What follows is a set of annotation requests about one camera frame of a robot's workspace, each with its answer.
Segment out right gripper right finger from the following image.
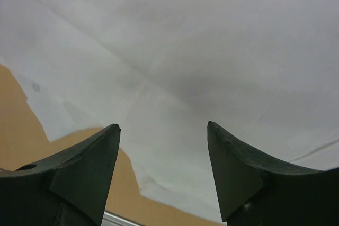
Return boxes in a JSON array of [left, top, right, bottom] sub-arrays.
[[207, 121, 338, 226]]

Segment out white long sleeve shirt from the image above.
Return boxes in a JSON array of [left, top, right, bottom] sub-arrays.
[[1, 0, 338, 222]]

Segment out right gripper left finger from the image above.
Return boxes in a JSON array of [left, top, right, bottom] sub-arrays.
[[1, 124, 121, 225]]

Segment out aluminium front rail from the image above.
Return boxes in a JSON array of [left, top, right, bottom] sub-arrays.
[[101, 211, 142, 226]]

